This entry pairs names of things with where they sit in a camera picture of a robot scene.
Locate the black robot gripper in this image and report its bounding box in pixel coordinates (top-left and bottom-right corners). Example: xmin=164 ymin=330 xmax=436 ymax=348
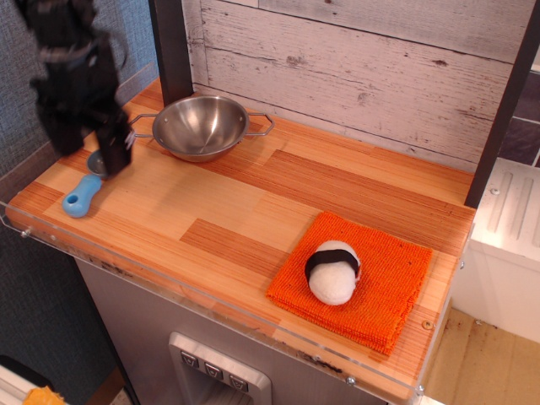
xmin=30 ymin=33 xmax=135 ymax=177

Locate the blue handled metal spoon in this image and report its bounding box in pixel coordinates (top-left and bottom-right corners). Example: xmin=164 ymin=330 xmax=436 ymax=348
xmin=62 ymin=150 xmax=109 ymax=219

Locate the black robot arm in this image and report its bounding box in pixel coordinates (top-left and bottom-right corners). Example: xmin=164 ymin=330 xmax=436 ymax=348
xmin=15 ymin=1 xmax=134 ymax=176

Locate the grey toy fridge cabinet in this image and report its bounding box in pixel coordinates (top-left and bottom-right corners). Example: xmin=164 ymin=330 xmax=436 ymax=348
xmin=76 ymin=259 xmax=382 ymax=404

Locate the yellow and black object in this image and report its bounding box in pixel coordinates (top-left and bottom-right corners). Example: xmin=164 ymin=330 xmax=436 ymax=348
xmin=22 ymin=386 xmax=66 ymax=405

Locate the silver dispenser button panel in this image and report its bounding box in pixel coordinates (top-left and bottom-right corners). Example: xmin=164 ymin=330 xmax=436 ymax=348
xmin=169 ymin=332 xmax=273 ymax=404

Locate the white plush sushi toy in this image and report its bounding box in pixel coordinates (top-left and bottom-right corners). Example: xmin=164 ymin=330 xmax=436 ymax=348
xmin=305 ymin=240 xmax=361 ymax=306

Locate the orange woven cloth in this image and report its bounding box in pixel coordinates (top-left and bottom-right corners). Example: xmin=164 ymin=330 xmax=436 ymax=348
xmin=266 ymin=212 xmax=433 ymax=355

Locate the white plastic toy sink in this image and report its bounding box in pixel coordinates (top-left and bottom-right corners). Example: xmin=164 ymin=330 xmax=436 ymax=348
xmin=451 ymin=159 xmax=539 ymax=342

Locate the stainless steel bowl with handles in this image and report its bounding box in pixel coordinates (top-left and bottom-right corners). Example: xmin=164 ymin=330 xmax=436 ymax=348
xmin=130 ymin=95 xmax=275 ymax=163

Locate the clear acrylic guard rail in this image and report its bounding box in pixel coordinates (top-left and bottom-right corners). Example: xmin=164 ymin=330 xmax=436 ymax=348
xmin=0 ymin=62 xmax=465 ymax=402

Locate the dark left vertical post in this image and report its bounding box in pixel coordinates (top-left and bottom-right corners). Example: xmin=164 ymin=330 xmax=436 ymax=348
xmin=148 ymin=0 xmax=194 ymax=105

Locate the dark vertical post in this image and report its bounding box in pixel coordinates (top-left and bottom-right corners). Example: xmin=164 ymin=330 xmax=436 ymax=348
xmin=464 ymin=1 xmax=539 ymax=208
xmin=148 ymin=0 xmax=194 ymax=105

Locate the dark right vertical post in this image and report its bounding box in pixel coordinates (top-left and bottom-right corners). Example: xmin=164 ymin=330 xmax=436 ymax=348
xmin=464 ymin=1 xmax=539 ymax=208

